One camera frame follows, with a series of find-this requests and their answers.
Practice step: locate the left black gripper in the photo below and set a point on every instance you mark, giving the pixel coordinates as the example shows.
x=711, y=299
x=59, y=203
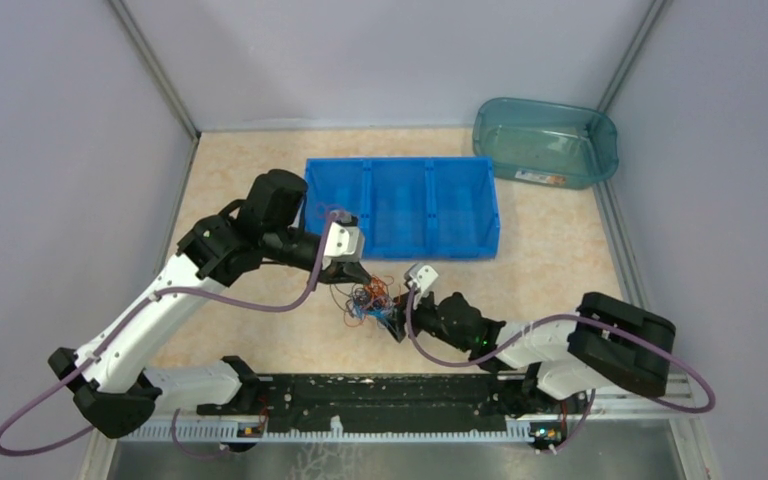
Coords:
x=345, y=272

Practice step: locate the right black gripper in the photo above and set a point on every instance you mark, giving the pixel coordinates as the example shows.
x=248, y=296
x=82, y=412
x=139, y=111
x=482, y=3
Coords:
x=397, y=322

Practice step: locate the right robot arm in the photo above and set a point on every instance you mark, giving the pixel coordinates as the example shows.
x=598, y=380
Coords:
x=603, y=342

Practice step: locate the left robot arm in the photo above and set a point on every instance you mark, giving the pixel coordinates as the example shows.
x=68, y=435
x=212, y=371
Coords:
x=110, y=377

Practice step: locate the blue three-compartment bin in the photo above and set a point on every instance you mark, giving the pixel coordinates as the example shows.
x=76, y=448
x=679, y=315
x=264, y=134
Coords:
x=441, y=208

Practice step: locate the teal transparent plastic tub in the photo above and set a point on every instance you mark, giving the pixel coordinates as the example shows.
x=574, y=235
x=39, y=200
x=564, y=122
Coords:
x=546, y=143

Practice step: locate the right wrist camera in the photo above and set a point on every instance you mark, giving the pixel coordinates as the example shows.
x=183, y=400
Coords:
x=420, y=278

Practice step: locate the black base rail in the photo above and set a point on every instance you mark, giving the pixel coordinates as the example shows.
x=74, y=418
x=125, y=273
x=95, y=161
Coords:
x=397, y=404

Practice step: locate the white toothed cable strip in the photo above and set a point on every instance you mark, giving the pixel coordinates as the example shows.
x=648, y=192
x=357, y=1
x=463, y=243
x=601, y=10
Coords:
x=202, y=430

